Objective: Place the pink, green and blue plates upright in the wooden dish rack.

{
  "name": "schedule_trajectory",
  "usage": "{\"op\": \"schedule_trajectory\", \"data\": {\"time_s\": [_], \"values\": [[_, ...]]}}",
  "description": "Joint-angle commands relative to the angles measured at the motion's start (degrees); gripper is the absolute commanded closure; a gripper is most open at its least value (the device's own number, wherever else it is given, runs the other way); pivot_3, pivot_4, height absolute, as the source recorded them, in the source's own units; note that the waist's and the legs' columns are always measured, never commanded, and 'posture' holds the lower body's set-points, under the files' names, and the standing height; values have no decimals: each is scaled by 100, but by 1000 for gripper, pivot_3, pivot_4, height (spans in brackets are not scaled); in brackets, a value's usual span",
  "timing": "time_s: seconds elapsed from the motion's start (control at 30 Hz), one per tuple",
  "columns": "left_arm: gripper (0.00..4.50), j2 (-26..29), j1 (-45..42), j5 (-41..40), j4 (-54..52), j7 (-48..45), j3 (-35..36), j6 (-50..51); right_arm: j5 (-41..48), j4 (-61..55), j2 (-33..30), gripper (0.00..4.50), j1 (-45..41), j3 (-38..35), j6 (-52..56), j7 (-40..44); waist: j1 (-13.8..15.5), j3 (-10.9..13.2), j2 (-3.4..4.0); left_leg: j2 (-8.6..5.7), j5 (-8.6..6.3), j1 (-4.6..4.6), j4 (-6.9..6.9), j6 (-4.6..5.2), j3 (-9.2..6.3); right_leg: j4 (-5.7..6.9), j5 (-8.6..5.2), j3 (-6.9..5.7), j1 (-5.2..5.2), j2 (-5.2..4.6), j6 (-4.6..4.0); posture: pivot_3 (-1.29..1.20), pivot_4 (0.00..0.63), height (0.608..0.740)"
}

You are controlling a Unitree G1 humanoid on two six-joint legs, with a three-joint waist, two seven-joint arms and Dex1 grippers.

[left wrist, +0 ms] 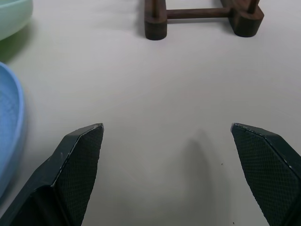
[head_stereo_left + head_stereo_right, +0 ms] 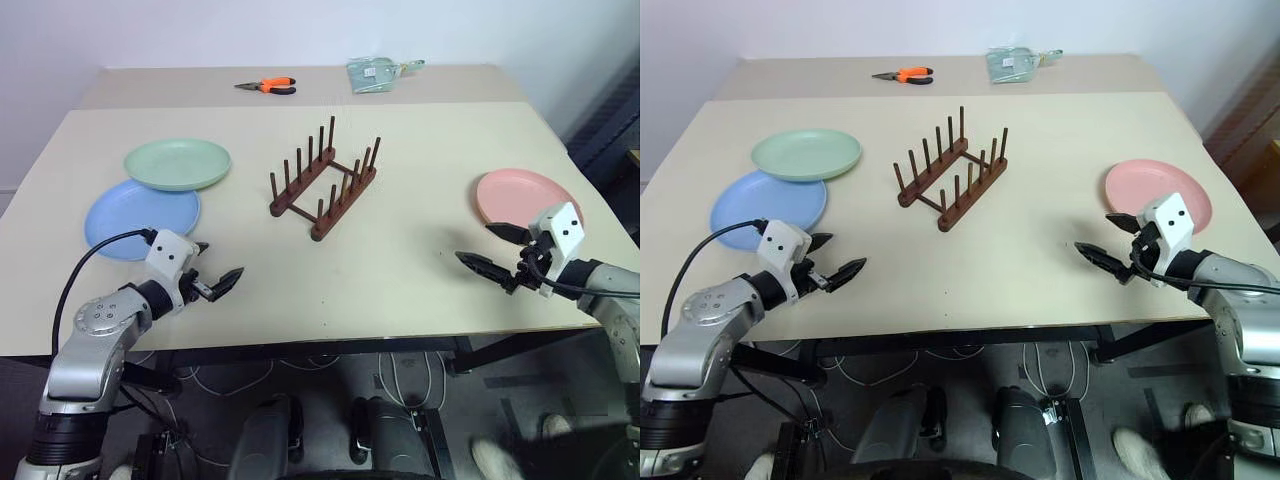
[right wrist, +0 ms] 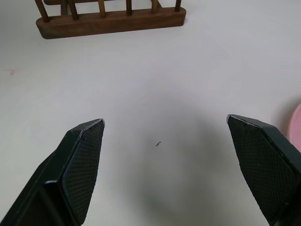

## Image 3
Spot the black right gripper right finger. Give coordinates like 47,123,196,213
226,114,301,226

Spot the red plate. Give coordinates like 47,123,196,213
288,108,301,149

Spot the wooden dish rack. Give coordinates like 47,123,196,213
36,0,187,39

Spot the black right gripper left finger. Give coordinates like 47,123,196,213
0,118,106,226

